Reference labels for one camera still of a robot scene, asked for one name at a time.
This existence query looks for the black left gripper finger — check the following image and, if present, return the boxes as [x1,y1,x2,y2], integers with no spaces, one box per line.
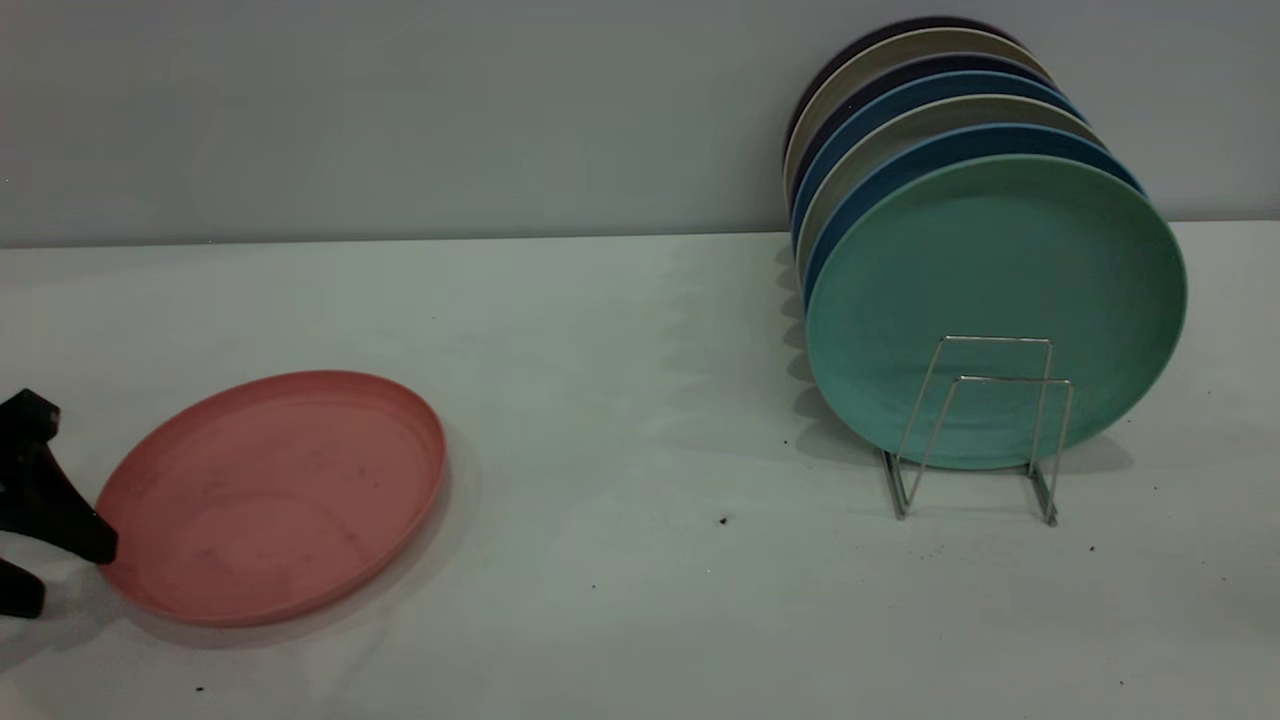
[0,560,47,619]
[0,388,119,566]

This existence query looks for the pink round plate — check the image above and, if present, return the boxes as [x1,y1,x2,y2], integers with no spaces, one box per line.
[96,370,448,628]

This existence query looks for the dark purple plate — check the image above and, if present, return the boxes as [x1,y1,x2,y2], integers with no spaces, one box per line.
[785,15,1021,161]

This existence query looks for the dark navy plate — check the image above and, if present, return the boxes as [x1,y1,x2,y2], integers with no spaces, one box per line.
[790,52,1053,211]

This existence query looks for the blue plate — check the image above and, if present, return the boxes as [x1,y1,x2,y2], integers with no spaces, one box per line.
[790,70,1086,251]
[803,123,1146,311]

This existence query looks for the green plate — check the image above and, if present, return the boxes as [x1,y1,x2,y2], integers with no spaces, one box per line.
[805,153,1189,471]

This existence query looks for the beige plate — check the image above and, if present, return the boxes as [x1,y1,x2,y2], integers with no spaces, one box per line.
[783,27,1056,201]
[797,95,1106,286]

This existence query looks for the metal wire plate rack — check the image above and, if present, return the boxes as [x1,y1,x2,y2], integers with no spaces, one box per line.
[880,335,1076,527]

